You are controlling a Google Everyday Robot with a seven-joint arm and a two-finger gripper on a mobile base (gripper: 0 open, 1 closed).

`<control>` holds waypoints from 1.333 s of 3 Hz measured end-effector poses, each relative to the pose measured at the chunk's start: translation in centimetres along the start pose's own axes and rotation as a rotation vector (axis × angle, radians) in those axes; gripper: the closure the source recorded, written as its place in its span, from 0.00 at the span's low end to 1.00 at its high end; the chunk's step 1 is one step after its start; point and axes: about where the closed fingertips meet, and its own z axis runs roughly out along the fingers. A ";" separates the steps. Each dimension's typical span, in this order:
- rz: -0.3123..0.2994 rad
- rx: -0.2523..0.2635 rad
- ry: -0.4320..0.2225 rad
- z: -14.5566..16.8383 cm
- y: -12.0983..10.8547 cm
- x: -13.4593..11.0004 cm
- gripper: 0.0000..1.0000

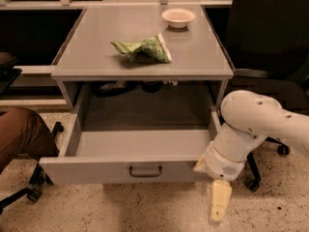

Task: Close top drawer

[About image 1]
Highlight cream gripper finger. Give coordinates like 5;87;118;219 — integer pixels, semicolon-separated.
210;179;232;223

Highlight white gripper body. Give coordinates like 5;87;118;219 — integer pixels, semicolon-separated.
193;142;245;182

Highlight grey top drawer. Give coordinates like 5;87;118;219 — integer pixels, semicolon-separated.
40;82;220;185

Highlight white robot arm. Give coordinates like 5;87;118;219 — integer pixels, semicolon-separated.
193;90;309;222

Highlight black bag in drawer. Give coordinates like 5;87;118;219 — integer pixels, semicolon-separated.
91;81;136;98

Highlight crumpled silver wrapper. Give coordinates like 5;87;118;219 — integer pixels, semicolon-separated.
162;80;179;86

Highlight black tape roll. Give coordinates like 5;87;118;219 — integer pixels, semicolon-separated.
142;81;162;93

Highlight green chip bag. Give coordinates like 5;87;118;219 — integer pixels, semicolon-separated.
110;33;172;63

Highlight white bowl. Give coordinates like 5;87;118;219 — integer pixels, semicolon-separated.
161;9;195;29

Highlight black office chair right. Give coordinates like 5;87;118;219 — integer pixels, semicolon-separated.
221;0;309;193

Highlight grey metal cabinet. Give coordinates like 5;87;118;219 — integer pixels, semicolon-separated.
52;4;233;105

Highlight person leg brown trousers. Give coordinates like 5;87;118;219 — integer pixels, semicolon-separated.
0;108;59;173

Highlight dark metal drawer handle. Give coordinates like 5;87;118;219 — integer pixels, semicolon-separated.
128;166;162;178

